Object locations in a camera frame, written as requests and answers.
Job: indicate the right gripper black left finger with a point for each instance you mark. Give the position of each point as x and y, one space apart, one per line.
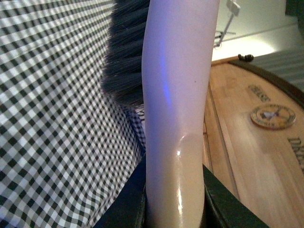
129 208

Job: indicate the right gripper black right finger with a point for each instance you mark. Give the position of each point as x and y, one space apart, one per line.
222 209

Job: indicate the beige hand brush black bristles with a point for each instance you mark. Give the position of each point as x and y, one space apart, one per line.
159 58

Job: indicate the wooden headboard with emblem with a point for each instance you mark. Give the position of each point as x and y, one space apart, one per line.
254 140

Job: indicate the black white checkered bedsheet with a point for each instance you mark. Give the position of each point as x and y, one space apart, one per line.
66 150

